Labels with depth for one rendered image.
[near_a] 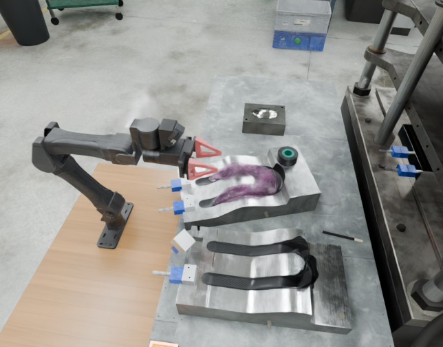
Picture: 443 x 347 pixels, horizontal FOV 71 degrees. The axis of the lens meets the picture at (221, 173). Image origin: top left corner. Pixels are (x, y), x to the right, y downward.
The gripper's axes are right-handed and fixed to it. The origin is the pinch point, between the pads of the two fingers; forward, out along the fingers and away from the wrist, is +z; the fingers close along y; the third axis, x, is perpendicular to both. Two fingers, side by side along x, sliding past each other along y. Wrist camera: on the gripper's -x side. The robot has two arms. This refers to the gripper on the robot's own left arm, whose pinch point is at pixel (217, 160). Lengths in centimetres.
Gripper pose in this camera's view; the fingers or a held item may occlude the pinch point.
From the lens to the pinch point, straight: 83.6
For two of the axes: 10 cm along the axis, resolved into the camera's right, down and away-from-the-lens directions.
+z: 9.9, 1.3, -0.8
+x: -0.3, 6.7, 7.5
